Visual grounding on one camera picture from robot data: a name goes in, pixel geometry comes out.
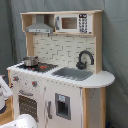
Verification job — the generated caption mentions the small silver toy pot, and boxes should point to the small silver toy pot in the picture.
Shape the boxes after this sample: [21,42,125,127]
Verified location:
[23,56,38,66]

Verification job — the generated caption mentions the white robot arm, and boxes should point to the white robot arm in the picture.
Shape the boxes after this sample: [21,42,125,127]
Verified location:
[0,75,38,128]

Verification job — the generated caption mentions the wooden toy kitchen unit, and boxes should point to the wooden toy kitchen unit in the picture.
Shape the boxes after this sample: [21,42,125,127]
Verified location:
[8,10,115,128]

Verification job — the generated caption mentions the grey toy sink basin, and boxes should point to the grey toy sink basin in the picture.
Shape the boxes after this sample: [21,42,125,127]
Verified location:
[52,67,92,81]

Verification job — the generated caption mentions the black toy faucet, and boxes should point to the black toy faucet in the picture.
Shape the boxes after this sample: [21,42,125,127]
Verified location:
[76,50,94,70]

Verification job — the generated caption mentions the black toy stovetop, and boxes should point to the black toy stovetop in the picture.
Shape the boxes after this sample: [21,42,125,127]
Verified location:
[20,62,56,73]

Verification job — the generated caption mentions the right red stove knob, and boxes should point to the right red stove knob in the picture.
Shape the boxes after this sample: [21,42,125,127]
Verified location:
[32,81,38,87]

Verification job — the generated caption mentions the red stove knob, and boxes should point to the red stove knob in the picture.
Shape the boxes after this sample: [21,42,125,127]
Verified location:
[13,76,19,81]
[32,81,38,87]

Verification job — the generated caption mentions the grey toy ice dispenser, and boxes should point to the grey toy ice dispenser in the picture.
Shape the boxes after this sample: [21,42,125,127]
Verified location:
[55,93,71,120]

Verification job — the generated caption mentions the white toy microwave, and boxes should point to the white toy microwave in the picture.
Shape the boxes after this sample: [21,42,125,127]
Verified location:
[55,14,93,33]

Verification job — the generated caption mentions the grey toy range hood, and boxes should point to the grey toy range hood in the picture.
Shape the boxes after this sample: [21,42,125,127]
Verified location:
[25,15,54,33]

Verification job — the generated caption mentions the left red stove knob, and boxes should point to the left red stove knob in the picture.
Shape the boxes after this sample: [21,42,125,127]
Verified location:
[13,76,19,81]

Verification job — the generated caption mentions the toy oven door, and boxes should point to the toy oven door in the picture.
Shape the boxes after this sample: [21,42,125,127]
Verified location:
[18,90,40,121]

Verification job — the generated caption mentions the grey cabinet door handle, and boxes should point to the grey cabinet door handle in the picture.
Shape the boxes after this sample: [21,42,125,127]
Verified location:
[47,101,52,119]

